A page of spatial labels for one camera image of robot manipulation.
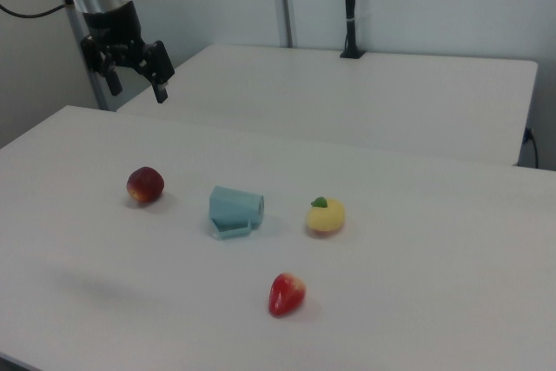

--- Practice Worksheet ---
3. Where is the yellow toy fruit green leaf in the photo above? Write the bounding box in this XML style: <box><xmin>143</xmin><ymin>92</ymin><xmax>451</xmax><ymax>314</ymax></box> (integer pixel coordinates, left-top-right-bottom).
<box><xmin>305</xmin><ymin>195</ymin><xmax>348</xmax><ymax>233</ymax></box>

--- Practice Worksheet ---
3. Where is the red apple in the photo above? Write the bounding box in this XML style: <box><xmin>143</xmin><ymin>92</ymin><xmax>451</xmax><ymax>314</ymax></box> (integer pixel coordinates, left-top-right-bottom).
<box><xmin>126</xmin><ymin>166</ymin><xmax>166</xmax><ymax>205</ymax></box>

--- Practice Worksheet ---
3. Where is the black cable at table edge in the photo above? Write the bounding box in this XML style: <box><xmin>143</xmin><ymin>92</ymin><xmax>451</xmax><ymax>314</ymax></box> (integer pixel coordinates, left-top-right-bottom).
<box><xmin>524</xmin><ymin>126</ymin><xmax>540</xmax><ymax>169</ymax></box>

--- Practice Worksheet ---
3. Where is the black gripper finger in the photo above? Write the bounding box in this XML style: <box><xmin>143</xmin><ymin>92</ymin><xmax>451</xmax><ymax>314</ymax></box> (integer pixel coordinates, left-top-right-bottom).
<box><xmin>131</xmin><ymin>40</ymin><xmax>176</xmax><ymax>104</ymax></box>
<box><xmin>81</xmin><ymin>34</ymin><xmax>123</xmax><ymax>97</ymax></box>

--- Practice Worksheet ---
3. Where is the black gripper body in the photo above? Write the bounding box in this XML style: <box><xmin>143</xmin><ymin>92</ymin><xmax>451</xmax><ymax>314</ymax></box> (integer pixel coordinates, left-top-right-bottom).
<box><xmin>82</xmin><ymin>1</ymin><xmax>145</xmax><ymax>66</ymax></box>

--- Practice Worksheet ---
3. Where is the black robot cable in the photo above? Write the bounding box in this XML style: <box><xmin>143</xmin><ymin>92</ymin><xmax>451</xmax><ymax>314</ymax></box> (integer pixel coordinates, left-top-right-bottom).
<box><xmin>0</xmin><ymin>0</ymin><xmax>73</xmax><ymax>19</ymax></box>

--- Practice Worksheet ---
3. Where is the light blue faceted mug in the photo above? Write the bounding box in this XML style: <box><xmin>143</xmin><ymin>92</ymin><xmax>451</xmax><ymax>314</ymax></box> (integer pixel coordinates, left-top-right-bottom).
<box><xmin>208</xmin><ymin>185</ymin><xmax>266</xmax><ymax>242</ymax></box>

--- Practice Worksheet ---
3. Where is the red toy strawberry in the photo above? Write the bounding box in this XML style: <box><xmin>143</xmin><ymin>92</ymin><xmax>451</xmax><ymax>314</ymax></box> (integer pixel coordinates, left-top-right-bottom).
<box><xmin>268</xmin><ymin>272</ymin><xmax>307</xmax><ymax>318</ymax></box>

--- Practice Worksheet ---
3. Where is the white rectangular table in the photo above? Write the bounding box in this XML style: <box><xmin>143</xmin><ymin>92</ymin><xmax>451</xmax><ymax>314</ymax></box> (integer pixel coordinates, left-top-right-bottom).
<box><xmin>116</xmin><ymin>43</ymin><xmax>539</xmax><ymax>168</ymax></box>

